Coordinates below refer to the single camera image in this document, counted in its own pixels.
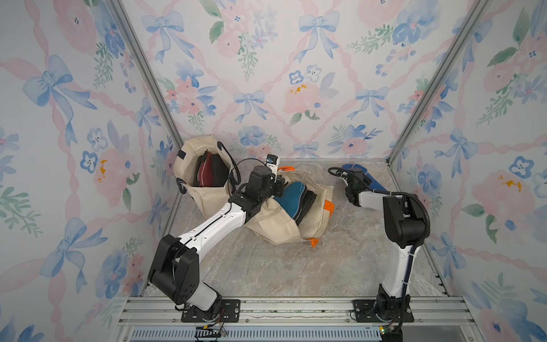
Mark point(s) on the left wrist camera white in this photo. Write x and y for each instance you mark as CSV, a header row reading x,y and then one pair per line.
x,y
272,162

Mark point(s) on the aluminium corner post right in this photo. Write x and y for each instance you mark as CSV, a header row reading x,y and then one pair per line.
x,y
469,24

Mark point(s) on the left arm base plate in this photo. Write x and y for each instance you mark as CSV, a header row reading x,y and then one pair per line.
x,y
222,311

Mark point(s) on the teal paddle case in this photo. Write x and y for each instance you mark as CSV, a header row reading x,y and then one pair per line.
x,y
291,198

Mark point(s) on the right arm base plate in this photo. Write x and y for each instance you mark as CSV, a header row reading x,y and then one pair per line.
x,y
388,311

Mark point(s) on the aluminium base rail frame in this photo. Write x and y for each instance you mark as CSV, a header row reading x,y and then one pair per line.
x,y
298,319

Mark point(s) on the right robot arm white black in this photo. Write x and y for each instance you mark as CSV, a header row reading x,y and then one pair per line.
x,y
406,225

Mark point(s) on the blue paddle case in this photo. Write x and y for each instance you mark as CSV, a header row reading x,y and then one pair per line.
x,y
372,182

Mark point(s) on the canvas bag orange handles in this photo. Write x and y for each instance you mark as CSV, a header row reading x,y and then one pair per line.
x,y
275,226

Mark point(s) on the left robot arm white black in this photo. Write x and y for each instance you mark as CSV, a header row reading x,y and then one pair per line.
x,y
175,267

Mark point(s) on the canvas bag navy handles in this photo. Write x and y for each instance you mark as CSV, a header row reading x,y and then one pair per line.
x,y
208,200

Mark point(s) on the black paddle case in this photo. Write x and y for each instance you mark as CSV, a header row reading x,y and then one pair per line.
x,y
306,203

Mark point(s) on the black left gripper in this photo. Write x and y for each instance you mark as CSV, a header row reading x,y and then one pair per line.
x,y
278,183

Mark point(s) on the aluminium corner post left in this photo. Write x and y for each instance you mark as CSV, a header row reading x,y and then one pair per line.
x,y
128,33

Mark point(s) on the red pouch in bag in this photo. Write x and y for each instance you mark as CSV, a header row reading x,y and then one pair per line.
x,y
211,171

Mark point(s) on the aluminium corner post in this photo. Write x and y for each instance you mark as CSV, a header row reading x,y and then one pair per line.
x,y
469,24
128,33

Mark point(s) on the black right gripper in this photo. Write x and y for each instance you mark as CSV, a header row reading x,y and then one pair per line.
x,y
346,180

